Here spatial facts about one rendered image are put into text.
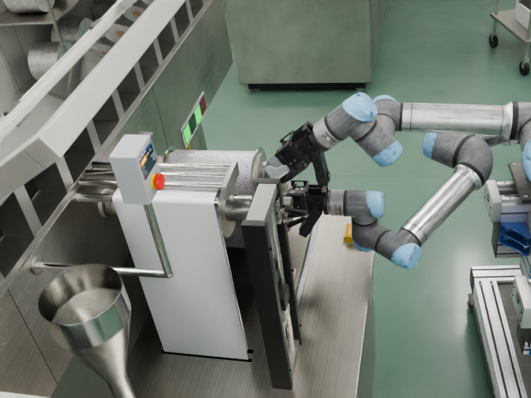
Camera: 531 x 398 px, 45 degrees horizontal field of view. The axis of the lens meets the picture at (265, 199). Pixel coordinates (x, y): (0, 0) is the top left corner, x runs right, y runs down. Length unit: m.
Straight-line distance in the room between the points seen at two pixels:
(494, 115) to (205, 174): 0.73
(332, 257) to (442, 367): 1.02
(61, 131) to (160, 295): 1.01
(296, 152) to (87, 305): 0.68
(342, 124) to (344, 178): 2.27
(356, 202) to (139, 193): 0.84
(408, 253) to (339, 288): 0.24
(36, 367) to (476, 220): 2.57
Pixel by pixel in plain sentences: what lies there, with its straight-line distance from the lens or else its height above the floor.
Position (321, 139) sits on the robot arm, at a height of 1.40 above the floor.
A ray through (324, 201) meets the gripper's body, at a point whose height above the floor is 1.13.
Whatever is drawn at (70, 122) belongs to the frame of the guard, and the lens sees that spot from 0.70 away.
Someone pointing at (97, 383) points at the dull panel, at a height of 0.99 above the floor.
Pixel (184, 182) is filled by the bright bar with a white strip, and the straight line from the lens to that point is 1.42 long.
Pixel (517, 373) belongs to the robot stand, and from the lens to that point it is 2.59.
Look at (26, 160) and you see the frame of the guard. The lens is 0.70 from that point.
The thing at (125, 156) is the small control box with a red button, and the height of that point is 1.71.
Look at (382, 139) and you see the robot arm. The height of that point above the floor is 1.39.
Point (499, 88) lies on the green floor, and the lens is 4.71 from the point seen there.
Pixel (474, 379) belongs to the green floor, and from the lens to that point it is 2.84.
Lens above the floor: 2.26
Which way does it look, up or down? 37 degrees down
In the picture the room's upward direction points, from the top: 9 degrees counter-clockwise
